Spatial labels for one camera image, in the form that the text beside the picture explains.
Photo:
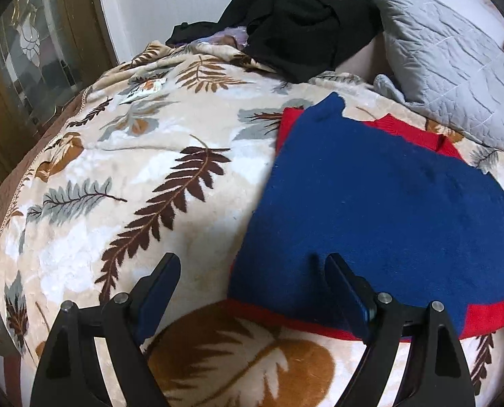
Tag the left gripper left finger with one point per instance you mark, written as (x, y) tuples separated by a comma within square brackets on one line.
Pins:
[(69, 373)]

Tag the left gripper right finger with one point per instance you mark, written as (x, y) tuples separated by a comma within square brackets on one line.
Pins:
[(436, 372)]

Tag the red and blue sweater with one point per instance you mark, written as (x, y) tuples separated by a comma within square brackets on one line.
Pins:
[(419, 225)]

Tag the purple garment under clothes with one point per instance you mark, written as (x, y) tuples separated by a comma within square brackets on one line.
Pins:
[(235, 37)]

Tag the black clothes pile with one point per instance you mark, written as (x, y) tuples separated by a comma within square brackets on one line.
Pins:
[(297, 38)]

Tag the leaf pattern beige blanket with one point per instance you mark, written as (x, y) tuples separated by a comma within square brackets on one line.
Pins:
[(171, 153)]

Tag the grey quilted pillow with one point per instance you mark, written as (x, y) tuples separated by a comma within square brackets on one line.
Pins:
[(444, 68)]

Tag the wooden door with glass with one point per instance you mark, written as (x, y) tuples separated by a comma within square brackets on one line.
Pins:
[(49, 51)]

